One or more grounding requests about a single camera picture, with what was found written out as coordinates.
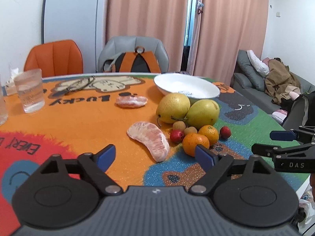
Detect large yellow pear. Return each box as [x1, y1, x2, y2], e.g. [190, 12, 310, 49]
[156, 93, 191, 124]

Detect grey sofa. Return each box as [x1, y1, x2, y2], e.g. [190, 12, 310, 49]
[231, 49, 315, 115]

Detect eyeglasses on mat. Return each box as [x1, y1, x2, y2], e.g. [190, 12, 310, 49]
[52, 76, 95, 98]

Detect colourful cartoon table mat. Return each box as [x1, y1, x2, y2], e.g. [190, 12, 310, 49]
[1, 73, 308, 235]

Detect brown jacket on sofa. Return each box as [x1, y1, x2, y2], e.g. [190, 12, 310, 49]
[265, 58, 301, 105]

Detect orange black backpack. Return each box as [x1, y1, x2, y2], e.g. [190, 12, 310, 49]
[103, 46, 161, 74]

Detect white refrigerator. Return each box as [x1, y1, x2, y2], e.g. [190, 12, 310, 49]
[42, 0, 108, 73]

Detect brown longan fruit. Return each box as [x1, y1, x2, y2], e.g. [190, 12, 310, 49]
[172, 121, 186, 132]
[183, 126, 197, 136]

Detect white ceramic bowl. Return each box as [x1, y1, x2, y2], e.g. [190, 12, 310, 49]
[153, 73, 220, 101]

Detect large orange tangerine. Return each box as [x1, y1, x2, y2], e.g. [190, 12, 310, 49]
[182, 133, 210, 157]

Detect small orange tangerine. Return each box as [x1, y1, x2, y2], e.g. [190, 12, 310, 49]
[198, 125, 220, 146]

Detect pink curtain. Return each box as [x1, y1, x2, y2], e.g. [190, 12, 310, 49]
[106, 0, 269, 84]

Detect small pomelo segment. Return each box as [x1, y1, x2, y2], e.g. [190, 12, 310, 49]
[115, 96, 148, 108]

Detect clear drinking glass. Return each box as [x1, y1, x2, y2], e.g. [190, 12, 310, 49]
[14, 69, 45, 113]

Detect grey chair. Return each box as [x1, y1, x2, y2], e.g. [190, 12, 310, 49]
[97, 36, 169, 73]

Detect orange chair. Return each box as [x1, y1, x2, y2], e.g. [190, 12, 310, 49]
[23, 40, 83, 77]

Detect tissue pack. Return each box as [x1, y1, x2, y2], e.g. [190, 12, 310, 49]
[4, 66, 22, 96]

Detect long pomelo segment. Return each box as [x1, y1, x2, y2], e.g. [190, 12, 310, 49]
[127, 122, 170, 162]

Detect white pillow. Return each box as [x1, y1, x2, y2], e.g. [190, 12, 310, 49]
[246, 50, 270, 78]

